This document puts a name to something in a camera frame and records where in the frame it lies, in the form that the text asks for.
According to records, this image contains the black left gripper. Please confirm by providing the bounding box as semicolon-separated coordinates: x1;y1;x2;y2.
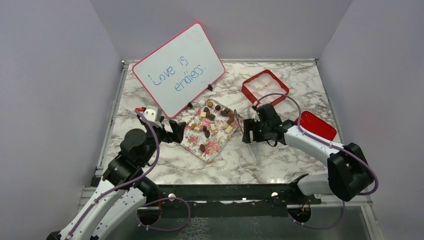
140;115;186;166

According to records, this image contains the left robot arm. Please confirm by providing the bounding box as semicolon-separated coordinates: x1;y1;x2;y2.
47;120;187;240

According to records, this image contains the red box lid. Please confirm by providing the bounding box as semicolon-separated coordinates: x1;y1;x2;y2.
300;111;337;141

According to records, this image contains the white board pink frame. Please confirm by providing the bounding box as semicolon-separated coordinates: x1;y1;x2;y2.
132;22;226;118

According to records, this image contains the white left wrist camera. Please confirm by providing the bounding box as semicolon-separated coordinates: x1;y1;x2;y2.
142;105;162;128

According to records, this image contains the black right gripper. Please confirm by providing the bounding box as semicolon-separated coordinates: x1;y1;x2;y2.
242;117;271;143

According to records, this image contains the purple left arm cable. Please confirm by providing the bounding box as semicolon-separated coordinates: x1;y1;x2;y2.
66;110;192;239

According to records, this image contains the red chocolate box base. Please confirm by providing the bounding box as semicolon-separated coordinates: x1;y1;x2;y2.
241;69;290;106

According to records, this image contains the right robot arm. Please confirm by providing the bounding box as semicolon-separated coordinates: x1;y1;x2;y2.
242;104;379;204

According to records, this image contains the floral rectangular tray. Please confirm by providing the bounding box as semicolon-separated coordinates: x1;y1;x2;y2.
180;98;238;163

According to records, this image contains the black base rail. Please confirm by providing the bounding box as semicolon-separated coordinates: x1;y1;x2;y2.
91;177;322;220

